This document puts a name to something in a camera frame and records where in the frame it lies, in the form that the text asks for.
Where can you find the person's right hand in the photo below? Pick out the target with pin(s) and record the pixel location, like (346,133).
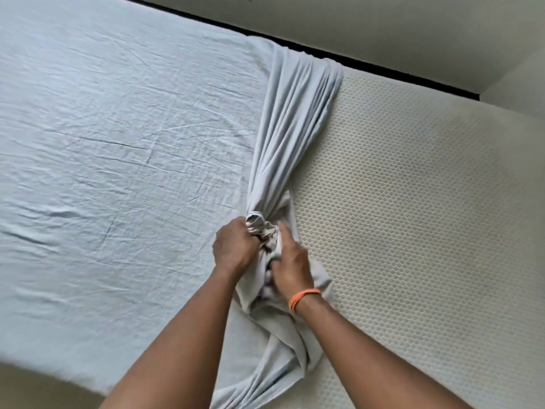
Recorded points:
(296,272)

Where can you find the person's left hand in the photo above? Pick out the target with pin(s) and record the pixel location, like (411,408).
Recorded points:
(234,249)

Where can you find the white honeycomb mattress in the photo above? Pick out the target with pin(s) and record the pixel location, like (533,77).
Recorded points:
(426,208)

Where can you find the grey bed sheet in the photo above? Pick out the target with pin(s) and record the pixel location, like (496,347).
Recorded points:
(106,144)

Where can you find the person's right forearm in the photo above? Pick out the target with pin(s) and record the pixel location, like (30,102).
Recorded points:
(374,362)

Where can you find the person's left forearm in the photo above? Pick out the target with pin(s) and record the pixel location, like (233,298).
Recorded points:
(179,349)

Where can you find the orange wrist band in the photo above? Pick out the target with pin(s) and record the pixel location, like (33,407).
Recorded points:
(304,296)

